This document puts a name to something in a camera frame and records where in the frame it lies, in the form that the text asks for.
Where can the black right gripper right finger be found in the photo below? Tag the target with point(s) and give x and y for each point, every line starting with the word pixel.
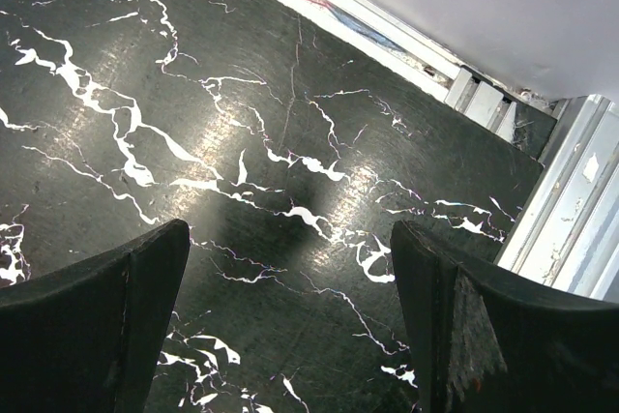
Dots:
pixel 484 339

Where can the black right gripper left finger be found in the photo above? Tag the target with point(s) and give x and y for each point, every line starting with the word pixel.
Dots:
pixel 87 337

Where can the aluminium frame rail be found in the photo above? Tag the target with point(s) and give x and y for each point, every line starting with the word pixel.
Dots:
pixel 567 234

